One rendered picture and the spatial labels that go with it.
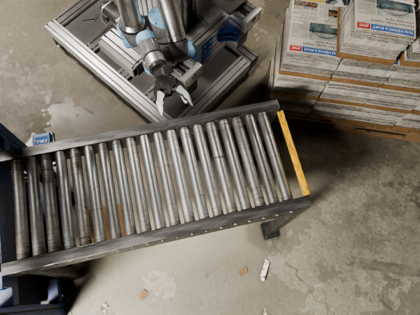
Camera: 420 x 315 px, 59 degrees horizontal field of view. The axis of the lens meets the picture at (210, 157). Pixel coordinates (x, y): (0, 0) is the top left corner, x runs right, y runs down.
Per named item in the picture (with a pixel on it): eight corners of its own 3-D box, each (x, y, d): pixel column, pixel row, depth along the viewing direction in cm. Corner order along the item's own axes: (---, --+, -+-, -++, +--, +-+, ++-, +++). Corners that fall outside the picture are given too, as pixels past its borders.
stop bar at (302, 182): (282, 111, 183) (283, 109, 181) (310, 195, 169) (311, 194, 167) (276, 112, 183) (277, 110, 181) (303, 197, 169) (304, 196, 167)
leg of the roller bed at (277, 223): (272, 224, 245) (300, 200, 181) (275, 233, 243) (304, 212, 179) (264, 226, 244) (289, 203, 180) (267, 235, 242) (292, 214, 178)
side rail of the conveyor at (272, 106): (272, 109, 197) (277, 98, 185) (275, 118, 195) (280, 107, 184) (8, 160, 182) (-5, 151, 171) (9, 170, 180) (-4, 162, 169)
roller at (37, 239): (39, 157, 176) (34, 153, 171) (47, 257, 161) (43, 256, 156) (28, 159, 175) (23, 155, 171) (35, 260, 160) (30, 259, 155)
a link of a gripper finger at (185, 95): (195, 108, 141) (177, 92, 142) (198, 100, 135) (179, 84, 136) (190, 113, 139) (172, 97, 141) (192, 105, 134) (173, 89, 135)
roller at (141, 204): (135, 138, 181) (134, 134, 176) (152, 234, 166) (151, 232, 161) (125, 140, 180) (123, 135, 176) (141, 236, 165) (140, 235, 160)
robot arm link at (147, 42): (154, 39, 150) (152, 25, 142) (164, 61, 147) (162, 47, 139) (135, 45, 149) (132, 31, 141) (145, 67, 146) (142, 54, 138)
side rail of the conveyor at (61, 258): (301, 201, 181) (308, 195, 169) (304, 212, 179) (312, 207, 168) (14, 265, 166) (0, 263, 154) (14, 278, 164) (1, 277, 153)
